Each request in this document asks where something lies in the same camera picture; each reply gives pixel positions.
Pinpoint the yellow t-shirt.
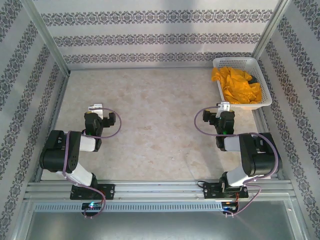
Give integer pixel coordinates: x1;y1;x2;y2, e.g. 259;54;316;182
211;66;263;105

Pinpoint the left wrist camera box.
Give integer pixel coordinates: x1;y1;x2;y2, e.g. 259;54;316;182
87;103;105;120

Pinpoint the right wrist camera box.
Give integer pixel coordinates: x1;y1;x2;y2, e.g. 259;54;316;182
216;101;231;118

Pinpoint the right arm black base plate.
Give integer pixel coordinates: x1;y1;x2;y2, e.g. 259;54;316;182
202;179;249;200

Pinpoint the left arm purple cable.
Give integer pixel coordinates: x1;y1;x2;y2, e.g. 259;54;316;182
62;107;123;219

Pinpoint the aluminium mounting rail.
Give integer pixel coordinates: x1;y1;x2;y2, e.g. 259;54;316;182
23;178;293;201

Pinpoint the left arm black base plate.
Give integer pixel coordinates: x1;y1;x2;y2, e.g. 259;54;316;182
69;183;116;201

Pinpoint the aluminium frame post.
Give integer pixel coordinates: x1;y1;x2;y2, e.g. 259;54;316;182
251;0;292;60
23;0;71;76

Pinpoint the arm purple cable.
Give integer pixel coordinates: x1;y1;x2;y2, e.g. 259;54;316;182
62;107;123;219
194;106;279;218

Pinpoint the slotted grey cable duct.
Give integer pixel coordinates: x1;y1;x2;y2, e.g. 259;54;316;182
33;201;223;213

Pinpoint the grey metal panel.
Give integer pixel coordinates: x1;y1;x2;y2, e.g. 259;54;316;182
14;198;311;240

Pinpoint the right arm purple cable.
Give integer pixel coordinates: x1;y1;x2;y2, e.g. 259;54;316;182
194;106;279;218

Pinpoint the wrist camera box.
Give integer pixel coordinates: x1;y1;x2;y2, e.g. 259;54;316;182
87;103;105;120
216;101;231;118

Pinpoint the white plastic basket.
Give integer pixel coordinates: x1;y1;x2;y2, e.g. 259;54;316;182
212;56;273;111

